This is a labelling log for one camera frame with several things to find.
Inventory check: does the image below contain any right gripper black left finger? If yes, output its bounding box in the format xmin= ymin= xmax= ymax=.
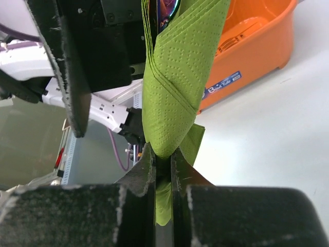
xmin=1 ymin=144 xmax=156 ymax=246

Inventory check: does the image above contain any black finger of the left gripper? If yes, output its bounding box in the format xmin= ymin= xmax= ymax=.
xmin=25 ymin=1 xmax=91 ymax=138

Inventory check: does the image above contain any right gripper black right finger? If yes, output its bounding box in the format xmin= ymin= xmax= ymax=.
xmin=171 ymin=149 xmax=328 ymax=246

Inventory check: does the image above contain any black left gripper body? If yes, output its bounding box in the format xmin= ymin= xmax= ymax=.
xmin=58 ymin=0 xmax=146 ymax=93

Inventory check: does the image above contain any iridescent fork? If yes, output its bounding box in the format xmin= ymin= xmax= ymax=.
xmin=156 ymin=0 xmax=181 ymax=34

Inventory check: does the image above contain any green paper napkin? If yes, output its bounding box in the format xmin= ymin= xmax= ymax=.
xmin=140 ymin=0 xmax=232 ymax=227

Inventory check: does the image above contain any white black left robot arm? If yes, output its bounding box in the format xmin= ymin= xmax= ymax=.
xmin=1 ymin=1 xmax=145 ymax=145

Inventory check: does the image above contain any orange plastic basket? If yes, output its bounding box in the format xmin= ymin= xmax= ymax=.
xmin=199 ymin=0 xmax=298 ymax=111

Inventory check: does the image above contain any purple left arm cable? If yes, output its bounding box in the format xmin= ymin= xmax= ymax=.
xmin=0 ymin=23 xmax=134 ymax=172

